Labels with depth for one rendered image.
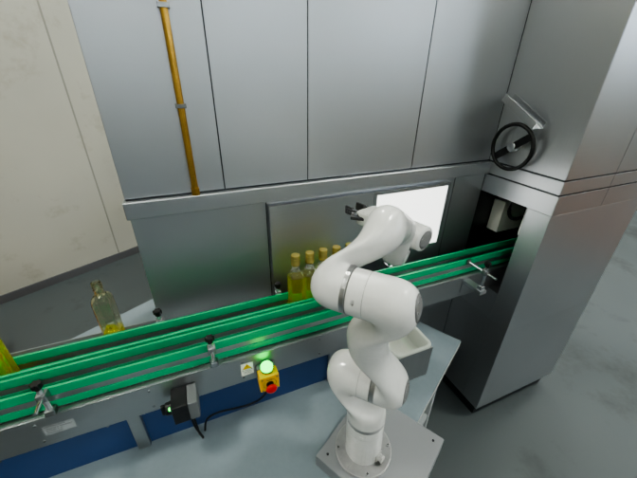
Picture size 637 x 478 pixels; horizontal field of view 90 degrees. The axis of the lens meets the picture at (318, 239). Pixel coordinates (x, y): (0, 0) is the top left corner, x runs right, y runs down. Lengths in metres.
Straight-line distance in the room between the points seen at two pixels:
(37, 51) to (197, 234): 2.83
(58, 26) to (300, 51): 2.95
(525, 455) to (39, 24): 4.67
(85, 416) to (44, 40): 3.18
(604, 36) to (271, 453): 1.87
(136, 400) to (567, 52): 1.98
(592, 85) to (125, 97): 1.58
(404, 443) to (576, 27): 1.63
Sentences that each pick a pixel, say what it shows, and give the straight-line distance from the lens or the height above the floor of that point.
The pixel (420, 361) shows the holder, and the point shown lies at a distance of 1.41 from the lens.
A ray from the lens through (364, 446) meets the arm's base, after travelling 1.17.
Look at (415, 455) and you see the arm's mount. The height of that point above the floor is 0.81.
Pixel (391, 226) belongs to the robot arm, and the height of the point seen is 1.67.
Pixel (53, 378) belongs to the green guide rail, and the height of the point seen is 1.09.
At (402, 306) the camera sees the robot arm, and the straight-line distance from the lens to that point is 0.61.
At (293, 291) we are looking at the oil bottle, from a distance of 1.26.
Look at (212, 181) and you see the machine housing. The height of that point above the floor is 1.60.
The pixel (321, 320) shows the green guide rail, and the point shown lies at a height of 1.10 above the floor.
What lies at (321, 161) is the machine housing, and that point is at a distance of 1.28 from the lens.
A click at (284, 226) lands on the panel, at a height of 1.40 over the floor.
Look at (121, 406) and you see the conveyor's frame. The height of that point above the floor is 0.99.
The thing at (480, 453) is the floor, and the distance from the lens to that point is 2.41.
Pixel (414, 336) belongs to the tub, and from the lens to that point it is 1.44.
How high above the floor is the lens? 1.95
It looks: 28 degrees down
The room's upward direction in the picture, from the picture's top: 1 degrees clockwise
